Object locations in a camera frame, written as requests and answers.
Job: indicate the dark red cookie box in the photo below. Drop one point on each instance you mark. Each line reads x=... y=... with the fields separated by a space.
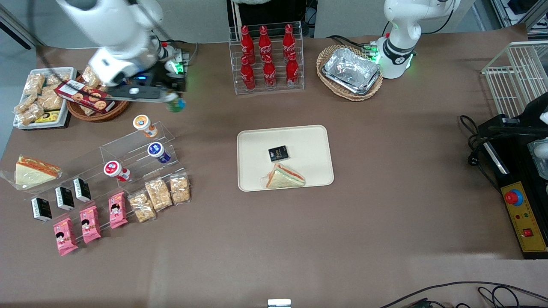
x=83 y=96

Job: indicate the black background chair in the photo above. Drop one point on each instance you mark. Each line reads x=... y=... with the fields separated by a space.
x=274 y=15

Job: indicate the black small box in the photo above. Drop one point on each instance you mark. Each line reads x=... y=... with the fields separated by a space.
x=64 y=198
x=81 y=190
x=41 y=209

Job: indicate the beige plastic tray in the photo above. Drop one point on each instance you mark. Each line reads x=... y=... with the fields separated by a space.
x=308 y=149

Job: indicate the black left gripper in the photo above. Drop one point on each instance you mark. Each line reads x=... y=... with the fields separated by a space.
x=532 y=112

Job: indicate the pink snack pack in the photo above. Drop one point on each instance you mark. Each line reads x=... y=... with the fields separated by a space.
x=65 y=236
x=117 y=210
x=90 y=224

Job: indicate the yellow snack packet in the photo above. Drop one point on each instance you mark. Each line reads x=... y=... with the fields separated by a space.
x=48 y=116

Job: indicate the brown wicker basket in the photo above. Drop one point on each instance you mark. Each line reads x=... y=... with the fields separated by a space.
x=109 y=114

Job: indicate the black chocolate packet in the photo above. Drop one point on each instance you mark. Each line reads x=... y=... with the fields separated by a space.
x=278 y=153

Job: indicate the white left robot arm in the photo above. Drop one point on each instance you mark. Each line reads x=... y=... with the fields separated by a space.
x=402 y=25

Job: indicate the silver foil tray stack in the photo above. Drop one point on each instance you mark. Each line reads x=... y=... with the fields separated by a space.
x=351 y=68

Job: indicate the red emergency stop button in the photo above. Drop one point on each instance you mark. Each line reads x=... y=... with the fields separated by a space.
x=513 y=197

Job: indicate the metal frame rack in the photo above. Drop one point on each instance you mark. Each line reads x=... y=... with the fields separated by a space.
x=518 y=13

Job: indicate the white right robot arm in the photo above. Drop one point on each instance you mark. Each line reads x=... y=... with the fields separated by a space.
x=111 y=25

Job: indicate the clear acrylic bottle rack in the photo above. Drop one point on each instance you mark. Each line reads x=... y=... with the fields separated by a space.
x=233 y=64

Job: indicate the red gum bottle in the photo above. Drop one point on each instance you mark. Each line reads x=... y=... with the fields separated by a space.
x=114 y=169

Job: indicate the light wicker basket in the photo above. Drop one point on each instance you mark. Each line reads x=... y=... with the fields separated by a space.
x=327 y=53

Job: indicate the purple gum bottle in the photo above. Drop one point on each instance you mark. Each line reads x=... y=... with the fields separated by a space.
x=157 y=151

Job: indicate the green gum bottle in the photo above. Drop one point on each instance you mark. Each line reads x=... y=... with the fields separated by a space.
x=176 y=105

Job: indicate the small white device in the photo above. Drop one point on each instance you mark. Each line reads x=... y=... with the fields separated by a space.
x=279 y=303

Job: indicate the clear cracker pack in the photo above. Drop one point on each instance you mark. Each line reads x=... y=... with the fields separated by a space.
x=158 y=194
x=141 y=206
x=180 y=188

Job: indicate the orange gum bottle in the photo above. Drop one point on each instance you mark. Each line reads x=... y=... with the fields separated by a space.
x=143 y=124

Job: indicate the wrapped triangle sandwich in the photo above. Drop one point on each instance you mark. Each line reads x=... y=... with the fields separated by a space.
x=32 y=173
x=284 y=177

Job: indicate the red cola bottle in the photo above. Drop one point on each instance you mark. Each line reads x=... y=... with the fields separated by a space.
x=265 y=40
x=247 y=75
x=269 y=72
x=289 y=38
x=247 y=42
x=292 y=70

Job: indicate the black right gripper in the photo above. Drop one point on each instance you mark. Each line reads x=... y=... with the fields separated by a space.
x=164 y=78

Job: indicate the white rectangular bin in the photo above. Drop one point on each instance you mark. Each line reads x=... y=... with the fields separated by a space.
x=68 y=72

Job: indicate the grey base connector block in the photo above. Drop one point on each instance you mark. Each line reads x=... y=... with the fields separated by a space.
x=183 y=57

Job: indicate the black yellow control box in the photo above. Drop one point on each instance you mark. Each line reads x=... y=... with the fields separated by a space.
x=524 y=218

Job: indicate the clear acrylic snack shelf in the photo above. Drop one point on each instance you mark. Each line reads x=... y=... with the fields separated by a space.
x=85 y=164

